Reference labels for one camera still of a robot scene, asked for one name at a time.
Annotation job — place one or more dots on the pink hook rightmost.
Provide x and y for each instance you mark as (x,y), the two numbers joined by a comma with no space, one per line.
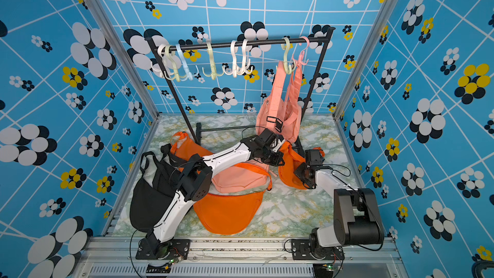
(303,52)

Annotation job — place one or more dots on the black clothes rack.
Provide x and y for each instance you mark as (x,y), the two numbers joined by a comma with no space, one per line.
(245,93)

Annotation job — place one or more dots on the light blue hook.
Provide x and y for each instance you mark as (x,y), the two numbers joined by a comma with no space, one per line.
(188,74)

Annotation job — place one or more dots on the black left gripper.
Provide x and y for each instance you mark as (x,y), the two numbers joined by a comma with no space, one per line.
(277,161)

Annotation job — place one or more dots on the pink bag large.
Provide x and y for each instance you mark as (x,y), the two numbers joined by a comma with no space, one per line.
(272,113)

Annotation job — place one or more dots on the aluminium corner post left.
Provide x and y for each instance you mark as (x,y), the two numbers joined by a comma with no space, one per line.
(102,19)

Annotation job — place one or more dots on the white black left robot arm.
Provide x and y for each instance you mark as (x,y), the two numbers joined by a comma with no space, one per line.
(195,183)

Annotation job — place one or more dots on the white hook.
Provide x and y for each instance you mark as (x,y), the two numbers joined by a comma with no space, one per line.
(245,59)
(160,68)
(234,69)

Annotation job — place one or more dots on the green hook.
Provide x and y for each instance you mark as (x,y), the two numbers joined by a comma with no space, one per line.
(288,67)
(213,69)
(170,57)

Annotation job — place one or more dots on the orange bag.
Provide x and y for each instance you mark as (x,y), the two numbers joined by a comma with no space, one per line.
(289,170)
(228,213)
(184,147)

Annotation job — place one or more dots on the aluminium corner post right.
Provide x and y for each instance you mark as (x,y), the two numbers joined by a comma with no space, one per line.
(370,43)

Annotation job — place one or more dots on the white hook leftmost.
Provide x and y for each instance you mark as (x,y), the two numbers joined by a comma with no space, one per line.
(160,68)

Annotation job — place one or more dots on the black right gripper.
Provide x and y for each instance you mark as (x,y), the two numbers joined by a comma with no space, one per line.
(298,170)

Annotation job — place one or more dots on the black bag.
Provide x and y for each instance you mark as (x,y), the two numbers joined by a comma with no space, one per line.
(151,200)

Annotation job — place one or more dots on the aluminium corner post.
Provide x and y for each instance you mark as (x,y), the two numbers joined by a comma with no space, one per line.
(102,19)
(370,43)

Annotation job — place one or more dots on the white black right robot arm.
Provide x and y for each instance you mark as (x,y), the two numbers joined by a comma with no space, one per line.
(356,218)

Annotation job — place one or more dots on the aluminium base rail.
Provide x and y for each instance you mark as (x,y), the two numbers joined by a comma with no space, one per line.
(236,257)

